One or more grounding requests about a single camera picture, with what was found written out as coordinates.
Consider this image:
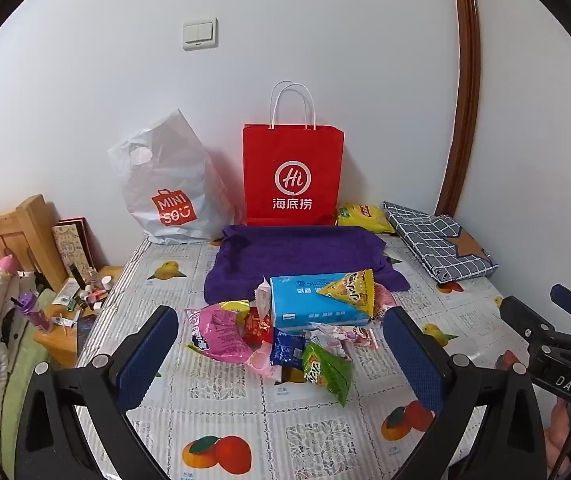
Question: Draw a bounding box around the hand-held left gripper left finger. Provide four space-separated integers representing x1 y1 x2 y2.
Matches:
14 305 180 480

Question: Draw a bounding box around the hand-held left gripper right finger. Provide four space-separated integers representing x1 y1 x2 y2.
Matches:
383 306 549 480

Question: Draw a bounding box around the white pink cartoon snack packet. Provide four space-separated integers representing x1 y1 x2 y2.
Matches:
310 325 379 351

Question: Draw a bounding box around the pink chocolate snack packet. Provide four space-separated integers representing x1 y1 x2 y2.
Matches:
375 282 399 311

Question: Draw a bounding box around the green snack packet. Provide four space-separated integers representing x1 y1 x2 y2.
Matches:
301 342 353 407

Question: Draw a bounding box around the yellow triangular snack packet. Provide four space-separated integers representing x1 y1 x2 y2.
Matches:
315 268 377 321

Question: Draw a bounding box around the light pink small packet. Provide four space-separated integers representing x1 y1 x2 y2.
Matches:
246 350 279 378

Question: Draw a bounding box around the red snack packet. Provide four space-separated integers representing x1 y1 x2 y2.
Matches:
243 305 274 346

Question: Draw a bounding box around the blue snack packet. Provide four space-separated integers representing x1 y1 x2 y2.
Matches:
270 327 306 368

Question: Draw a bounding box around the slim white pink snack packet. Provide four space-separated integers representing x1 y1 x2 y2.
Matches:
256 276 272 331

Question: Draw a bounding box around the person's right hand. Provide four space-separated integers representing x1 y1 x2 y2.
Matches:
548 400 571 466

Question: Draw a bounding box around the cluster of small cosmetics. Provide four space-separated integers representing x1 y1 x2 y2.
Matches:
53 260 116 321

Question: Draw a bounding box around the wooden nightstand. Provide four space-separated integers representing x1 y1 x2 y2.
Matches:
33 265 124 368

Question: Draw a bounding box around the folded grey checked cloth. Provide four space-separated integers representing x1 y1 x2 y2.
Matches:
383 201 499 282

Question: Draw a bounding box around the purple bottle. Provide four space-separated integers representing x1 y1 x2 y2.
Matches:
13 290 54 333

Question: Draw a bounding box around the patterned book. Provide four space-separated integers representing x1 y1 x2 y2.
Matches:
52 217 97 281

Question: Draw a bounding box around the blue tissue pack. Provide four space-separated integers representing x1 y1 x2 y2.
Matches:
270 271 381 330

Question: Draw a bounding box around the fruit print lace cover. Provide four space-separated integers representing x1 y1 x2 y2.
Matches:
73 232 566 480

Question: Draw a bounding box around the yellow chips bag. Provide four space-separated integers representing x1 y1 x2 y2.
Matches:
335 203 396 235

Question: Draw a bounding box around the purple towel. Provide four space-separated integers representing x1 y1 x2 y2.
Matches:
204 224 410 301

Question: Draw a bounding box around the white plastic bag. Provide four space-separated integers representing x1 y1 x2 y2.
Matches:
107 108 244 246

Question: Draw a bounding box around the wooden headboard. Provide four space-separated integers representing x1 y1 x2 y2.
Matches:
0 194 69 293

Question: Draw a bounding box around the red paper bag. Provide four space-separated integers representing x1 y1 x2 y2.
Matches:
243 81 345 227

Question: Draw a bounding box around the white light switch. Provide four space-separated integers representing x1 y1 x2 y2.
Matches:
183 17 219 51

